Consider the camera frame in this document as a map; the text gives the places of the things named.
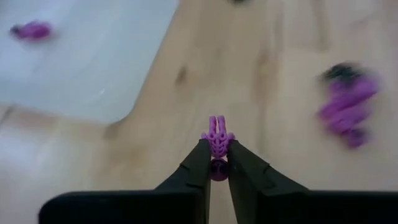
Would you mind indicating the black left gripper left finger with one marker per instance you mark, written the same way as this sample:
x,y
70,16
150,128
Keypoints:
x,y
174,205

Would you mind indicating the purple plastic skeleton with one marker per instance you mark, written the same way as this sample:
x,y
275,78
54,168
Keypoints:
x,y
219,143
31,31
342,115
354,137
354,90

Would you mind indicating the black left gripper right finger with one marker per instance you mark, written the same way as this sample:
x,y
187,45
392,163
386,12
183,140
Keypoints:
x,y
280,208

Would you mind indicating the clear plastic bin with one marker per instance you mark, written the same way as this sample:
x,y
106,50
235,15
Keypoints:
x,y
93,62

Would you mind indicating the black plastic spider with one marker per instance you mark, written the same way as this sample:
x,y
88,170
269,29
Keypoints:
x,y
342,71

